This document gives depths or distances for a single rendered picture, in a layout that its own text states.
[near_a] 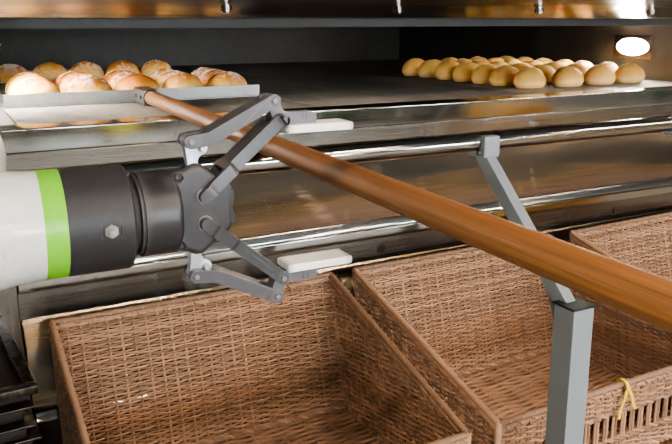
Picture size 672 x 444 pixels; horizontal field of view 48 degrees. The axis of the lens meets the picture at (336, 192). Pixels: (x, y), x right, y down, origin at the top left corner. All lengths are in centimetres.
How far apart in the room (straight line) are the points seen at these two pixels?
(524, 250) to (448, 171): 113
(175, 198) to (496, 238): 27
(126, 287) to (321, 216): 40
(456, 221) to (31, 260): 34
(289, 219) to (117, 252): 87
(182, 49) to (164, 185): 241
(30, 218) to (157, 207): 10
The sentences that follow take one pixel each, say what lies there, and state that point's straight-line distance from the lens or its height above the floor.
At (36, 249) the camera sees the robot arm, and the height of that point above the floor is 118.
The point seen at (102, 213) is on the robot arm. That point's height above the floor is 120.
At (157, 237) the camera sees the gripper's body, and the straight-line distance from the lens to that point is 66.
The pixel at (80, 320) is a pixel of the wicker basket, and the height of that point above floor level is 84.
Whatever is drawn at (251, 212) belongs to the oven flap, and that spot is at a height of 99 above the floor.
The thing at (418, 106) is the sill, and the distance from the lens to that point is 162.
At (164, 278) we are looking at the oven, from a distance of 145.
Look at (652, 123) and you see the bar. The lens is 153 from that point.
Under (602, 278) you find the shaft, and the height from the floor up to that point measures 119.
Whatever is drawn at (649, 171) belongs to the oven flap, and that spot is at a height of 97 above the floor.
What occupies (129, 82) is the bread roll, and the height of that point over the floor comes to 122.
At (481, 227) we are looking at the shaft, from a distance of 61.
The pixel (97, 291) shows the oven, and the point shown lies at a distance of 143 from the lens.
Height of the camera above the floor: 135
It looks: 13 degrees down
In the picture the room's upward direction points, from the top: straight up
